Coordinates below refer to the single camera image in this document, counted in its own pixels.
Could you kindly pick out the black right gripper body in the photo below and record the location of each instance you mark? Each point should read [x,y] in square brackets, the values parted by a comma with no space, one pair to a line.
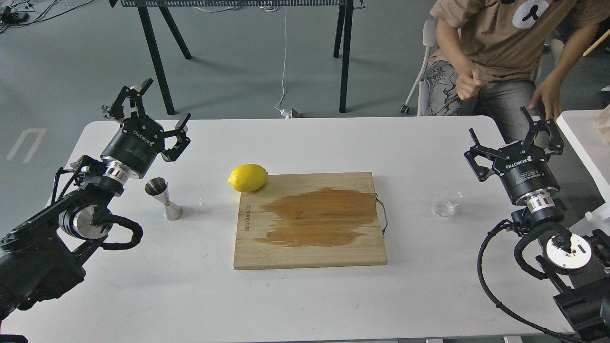
[524,172]

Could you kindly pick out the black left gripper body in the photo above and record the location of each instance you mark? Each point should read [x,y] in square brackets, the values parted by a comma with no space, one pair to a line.
[135,145]

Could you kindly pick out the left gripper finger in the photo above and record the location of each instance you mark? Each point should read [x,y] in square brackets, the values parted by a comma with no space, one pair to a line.
[134,95]
[182,141]

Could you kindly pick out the steel double jigger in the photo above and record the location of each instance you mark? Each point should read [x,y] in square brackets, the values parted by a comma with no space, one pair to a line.
[158,189]

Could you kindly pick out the small clear glass cup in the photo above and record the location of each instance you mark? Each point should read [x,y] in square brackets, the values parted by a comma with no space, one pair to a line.
[447,202]

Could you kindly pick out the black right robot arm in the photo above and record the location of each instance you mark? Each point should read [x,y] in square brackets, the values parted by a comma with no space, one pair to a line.
[547,249]

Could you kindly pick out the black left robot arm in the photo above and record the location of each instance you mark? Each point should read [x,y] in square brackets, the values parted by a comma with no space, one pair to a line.
[43,257]

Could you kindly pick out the white side table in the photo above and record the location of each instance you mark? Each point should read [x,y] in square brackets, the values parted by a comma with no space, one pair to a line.
[586,139]

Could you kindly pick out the yellow lemon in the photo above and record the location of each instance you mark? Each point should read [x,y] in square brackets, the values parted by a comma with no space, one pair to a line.
[248,177]

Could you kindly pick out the person in brown shirt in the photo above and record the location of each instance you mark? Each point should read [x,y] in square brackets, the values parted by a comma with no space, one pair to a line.
[489,49]

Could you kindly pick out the wooden stick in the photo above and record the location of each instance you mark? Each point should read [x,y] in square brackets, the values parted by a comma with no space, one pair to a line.
[596,44]

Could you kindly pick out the wooden cutting board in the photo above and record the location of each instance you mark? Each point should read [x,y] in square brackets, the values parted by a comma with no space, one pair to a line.
[309,221]

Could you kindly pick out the black trestle table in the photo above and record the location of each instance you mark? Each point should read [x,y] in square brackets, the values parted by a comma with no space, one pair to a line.
[207,52]

